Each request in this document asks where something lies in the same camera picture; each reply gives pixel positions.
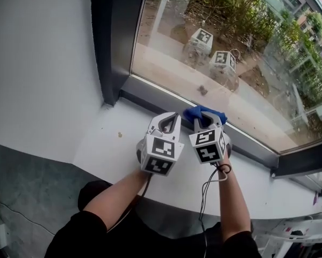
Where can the person's left forearm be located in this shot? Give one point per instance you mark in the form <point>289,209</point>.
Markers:
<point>115,195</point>

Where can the green shrubs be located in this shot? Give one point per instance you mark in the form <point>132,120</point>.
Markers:
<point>244,15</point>

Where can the window glass pane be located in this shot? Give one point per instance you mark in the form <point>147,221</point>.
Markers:
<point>177,58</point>

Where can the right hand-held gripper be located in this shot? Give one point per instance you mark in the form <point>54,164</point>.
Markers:
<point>206,152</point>

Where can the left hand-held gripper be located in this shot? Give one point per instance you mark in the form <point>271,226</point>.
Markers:
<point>160,149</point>

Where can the blue cleaning cloth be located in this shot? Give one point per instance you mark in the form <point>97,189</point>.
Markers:
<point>193,113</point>

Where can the person's black trousers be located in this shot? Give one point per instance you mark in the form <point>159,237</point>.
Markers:
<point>93,192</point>

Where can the person's right forearm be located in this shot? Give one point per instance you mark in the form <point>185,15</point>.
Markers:
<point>234,203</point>

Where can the white metal rack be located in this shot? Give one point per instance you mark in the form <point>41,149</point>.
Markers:
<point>273,244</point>

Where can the person's black sweater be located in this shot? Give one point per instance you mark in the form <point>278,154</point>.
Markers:
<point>77,238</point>

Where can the small grey debris clump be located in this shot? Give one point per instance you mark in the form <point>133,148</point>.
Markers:
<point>202,89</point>

